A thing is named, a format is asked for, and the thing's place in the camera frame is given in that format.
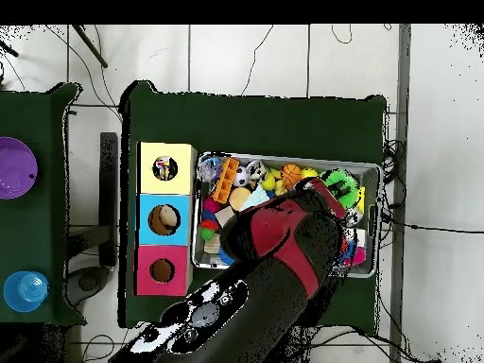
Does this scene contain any green spiky ball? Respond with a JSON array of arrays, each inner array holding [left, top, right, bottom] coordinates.
[[320, 169, 361, 210]]

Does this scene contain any white colourful spotted cloth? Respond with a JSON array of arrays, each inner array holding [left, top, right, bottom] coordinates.
[[154, 157, 178, 181]]

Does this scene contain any clear mesh bin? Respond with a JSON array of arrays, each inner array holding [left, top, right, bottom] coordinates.
[[191, 152, 381, 280]]

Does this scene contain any wooden three-hole box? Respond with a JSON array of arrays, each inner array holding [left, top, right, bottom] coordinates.
[[135, 141, 198, 298]]

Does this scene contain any small orange basketball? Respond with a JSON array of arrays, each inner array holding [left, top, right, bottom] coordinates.
[[281, 164, 303, 185]]

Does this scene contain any silver drink can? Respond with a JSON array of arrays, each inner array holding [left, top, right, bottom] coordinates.
[[245, 159, 268, 182]]

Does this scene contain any round wooden disc toy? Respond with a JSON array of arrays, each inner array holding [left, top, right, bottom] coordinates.
[[229, 186, 253, 213]]

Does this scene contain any small soccer ball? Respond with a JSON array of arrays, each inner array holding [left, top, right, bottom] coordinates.
[[233, 165, 251, 188]]

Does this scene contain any orange plastic gear toy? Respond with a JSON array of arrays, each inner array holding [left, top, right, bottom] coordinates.
[[211, 157, 241, 204]]

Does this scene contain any plain wooden cube block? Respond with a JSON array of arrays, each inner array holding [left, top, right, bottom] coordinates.
[[214, 205, 237, 228]]

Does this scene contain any black panel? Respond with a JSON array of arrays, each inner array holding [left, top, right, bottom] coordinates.
[[99, 131, 119, 268]]

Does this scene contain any black rod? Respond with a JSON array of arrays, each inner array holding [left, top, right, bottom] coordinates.
[[72, 25, 109, 69]]

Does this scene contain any green side table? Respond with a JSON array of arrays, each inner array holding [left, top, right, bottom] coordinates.
[[0, 81, 86, 326]]

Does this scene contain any purple bowl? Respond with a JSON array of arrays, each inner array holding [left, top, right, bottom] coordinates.
[[0, 136, 39, 200]]

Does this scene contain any blue bowl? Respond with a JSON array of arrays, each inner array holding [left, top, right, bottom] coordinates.
[[3, 270, 51, 314]]

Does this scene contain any black floor cable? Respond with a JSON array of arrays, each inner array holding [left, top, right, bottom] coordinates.
[[380, 215, 484, 234]]

